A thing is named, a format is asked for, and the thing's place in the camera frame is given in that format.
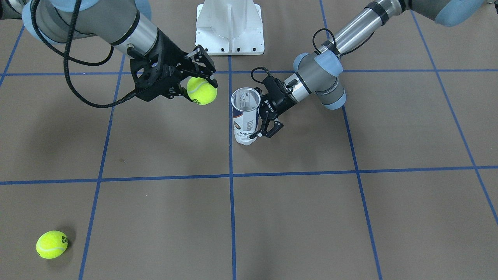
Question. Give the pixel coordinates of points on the clear tennis ball can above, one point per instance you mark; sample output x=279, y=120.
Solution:
x=245, y=103

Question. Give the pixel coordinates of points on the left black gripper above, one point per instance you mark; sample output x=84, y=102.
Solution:
x=276, y=99

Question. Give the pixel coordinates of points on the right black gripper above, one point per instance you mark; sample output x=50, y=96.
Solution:
x=172, y=55

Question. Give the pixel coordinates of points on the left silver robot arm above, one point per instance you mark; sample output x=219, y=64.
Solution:
x=318, y=73

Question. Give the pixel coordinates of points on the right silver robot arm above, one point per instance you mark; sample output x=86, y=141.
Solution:
x=124, y=24

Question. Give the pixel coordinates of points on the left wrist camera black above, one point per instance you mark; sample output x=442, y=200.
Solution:
x=273, y=86

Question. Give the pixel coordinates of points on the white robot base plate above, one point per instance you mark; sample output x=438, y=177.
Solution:
x=230, y=27

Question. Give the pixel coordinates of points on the yellow tennis ball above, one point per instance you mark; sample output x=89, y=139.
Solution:
x=200, y=91
x=52, y=244

